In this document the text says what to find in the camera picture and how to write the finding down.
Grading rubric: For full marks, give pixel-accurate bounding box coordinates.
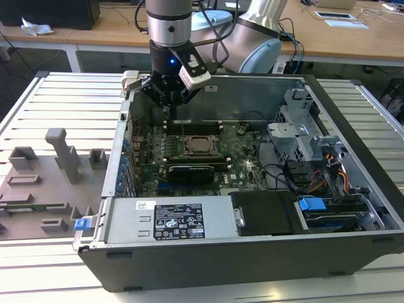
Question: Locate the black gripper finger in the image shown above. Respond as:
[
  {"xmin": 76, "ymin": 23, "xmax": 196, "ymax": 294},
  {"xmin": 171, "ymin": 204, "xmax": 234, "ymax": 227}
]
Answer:
[
  {"xmin": 141, "ymin": 77, "xmax": 170, "ymax": 118},
  {"xmin": 171, "ymin": 85, "xmax": 203, "ymax": 123}
]

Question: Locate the silver CPU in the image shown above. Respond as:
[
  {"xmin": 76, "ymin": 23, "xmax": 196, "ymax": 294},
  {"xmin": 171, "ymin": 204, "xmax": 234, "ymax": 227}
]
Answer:
[{"xmin": 188, "ymin": 137, "xmax": 211, "ymax": 152}]

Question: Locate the metal socket cover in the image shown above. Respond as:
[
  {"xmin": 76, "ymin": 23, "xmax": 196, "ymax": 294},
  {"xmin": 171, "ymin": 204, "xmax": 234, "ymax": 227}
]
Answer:
[{"xmin": 179, "ymin": 134, "xmax": 222, "ymax": 157}]

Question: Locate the CPU socket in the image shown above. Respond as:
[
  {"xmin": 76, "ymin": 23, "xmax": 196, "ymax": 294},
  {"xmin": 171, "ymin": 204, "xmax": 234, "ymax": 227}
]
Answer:
[{"xmin": 175, "ymin": 133, "xmax": 223, "ymax": 159}]

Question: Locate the wooden desk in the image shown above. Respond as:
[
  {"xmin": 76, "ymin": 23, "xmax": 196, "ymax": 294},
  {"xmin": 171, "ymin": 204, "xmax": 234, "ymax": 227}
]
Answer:
[{"xmin": 0, "ymin": 0, "xmax": 404, "ymax": 69}]

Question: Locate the green motherboard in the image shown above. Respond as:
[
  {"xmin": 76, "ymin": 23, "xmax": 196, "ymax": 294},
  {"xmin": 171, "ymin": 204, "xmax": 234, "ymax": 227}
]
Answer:
[{"xmin": 131, "ymin": 121, "xmax": 274, "ymax": 197}]

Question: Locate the metal drive cage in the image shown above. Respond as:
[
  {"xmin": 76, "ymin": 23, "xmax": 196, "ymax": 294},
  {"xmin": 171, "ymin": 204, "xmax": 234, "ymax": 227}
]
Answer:
[{"xmin": 266, "ymin": 88, "xmax": 350, "ymax": 168}]

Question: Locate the silver power supply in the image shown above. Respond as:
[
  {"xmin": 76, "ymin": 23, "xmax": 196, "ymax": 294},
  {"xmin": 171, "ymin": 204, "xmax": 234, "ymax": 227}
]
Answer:
[{"xmin": 94, "ymin": 196, "xmax": 237, "ymax": 246}]

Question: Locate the black box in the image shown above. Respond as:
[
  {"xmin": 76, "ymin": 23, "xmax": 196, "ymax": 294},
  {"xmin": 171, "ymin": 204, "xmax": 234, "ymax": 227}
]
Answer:
[{"xmin": 0, "ymin": 0, "xmax": 102, "ymax": 32}]

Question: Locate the crumpled white paper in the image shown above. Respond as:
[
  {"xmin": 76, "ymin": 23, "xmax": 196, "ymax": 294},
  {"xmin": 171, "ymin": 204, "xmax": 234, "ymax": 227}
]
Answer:
[{"xmin": 20, "ymin": 16, "xmax": 54, "ymax": 36}]

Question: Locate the grey-brown parts rack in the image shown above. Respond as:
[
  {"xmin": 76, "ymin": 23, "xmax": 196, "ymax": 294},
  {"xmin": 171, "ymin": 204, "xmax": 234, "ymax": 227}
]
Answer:
[{"xmin": 0, "ymin": 127, "xmax": 111, "ymax": 243}]

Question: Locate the black plastic shroud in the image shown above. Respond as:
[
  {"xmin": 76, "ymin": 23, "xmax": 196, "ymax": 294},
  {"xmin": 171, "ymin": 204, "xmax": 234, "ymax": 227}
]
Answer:
[{"xmin": 229, "ymin": 190, "xmax": 312, "ymax": 237}]

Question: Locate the blue case latch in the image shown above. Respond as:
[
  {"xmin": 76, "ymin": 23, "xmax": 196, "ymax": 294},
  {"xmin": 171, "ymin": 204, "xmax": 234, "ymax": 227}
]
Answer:
[{"xmin": 73, "ymin": 217, "xmax": 90, "ymax": 232}]

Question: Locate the hard disk in blue carrier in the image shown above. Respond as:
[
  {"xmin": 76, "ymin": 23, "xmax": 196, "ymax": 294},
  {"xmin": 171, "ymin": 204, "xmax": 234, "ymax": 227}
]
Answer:
[{"xmin": 295, "ymin": 196, "xmax": 372, "ymax": 235}]

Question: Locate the flat tablet device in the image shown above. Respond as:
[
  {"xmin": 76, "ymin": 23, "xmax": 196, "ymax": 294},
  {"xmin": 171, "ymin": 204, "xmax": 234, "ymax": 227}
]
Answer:
[{"xmin": 314, "ymin": 10, "xmax": 354, "ymax": 20}]

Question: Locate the white paper sheet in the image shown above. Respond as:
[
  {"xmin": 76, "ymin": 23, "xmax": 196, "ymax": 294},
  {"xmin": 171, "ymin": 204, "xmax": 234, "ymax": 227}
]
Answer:
[{"xmin": 324, "ymin": 18, "xmax": 370, "ymax": 30}]

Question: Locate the grey case handle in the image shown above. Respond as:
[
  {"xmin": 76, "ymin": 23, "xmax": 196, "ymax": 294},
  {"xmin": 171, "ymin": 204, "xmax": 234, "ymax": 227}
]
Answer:
[{"xmin": 121, "ymin": 70, "xmax": 140, "ymax": 92}]

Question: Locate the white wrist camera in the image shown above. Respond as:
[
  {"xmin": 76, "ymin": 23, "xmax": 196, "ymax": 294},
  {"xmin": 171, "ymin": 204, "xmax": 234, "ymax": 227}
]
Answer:
[{"xmin": 170, "ymin": 46, "xmax": 211, "ymax": 92}]

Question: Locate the black cable bundle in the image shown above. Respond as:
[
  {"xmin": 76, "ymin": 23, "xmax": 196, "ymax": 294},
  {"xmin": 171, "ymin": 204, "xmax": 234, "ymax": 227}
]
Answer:
[{"xmin": 256, "ymin": 128, "xmax": 306, "ymax": 194}]

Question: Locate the black flat wire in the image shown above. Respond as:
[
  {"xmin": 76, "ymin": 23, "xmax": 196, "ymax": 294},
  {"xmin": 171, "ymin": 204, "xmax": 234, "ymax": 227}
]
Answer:
[{"xmin": 320, "ymin": 154, "xmax": 345, "ymax": 203}]

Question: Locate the coloured wire bundle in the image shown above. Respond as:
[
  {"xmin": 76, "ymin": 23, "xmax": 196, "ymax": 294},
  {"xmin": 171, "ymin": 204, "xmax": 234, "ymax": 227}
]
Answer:
[{"xmin": 311, "ymin": 151, "xmax": 352, "ymax": 194}]

